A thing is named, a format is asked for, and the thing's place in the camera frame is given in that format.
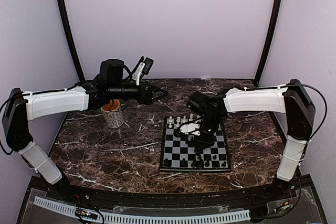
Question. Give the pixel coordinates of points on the black corner frame post left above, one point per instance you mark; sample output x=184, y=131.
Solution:
x=70, y=40

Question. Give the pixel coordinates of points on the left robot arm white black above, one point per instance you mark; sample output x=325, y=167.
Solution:
x=115, y=81

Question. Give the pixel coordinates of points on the black and white chessboard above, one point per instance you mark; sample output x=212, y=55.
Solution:
x=180, y=152

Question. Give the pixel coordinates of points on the white rook corner piece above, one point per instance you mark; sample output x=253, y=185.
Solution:
x=171, y=121

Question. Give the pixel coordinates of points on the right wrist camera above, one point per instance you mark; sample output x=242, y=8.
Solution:
x=190, y=128

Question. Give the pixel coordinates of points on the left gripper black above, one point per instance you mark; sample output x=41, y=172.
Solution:
x=146, y=97

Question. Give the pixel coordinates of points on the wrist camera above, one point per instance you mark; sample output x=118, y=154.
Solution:
x=190, y=128
x=142, y=68

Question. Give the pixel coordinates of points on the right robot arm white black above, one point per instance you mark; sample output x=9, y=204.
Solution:
x=289, y=106

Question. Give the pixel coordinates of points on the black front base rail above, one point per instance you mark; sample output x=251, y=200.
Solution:
x=300, y=204

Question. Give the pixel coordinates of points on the white perforated cable duct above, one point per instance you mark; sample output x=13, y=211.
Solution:
x=141, y=215

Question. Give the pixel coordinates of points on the white patterned mug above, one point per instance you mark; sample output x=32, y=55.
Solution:
x=113, y=114

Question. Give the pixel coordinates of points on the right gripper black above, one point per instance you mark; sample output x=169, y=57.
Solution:
x=208, y=142

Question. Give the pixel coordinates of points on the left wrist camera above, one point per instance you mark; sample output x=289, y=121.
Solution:
x=142, y=68

